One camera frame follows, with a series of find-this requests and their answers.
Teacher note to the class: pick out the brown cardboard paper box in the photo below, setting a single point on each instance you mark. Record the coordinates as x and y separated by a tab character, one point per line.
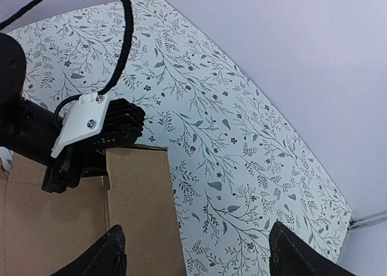
43	232

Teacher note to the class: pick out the floral patterned table mat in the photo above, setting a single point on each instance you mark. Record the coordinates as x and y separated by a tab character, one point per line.
237	164

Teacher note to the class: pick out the right aluminium frame post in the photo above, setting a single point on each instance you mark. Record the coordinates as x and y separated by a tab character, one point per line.
368	220

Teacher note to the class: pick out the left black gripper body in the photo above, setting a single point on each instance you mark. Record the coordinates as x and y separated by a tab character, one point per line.
29	130

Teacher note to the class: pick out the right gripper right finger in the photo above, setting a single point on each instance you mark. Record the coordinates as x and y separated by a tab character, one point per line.
290	255

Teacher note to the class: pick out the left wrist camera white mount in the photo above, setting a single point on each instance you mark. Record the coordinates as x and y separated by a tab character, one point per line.
96	122

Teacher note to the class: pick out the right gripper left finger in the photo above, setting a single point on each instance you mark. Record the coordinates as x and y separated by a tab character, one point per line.
106	256

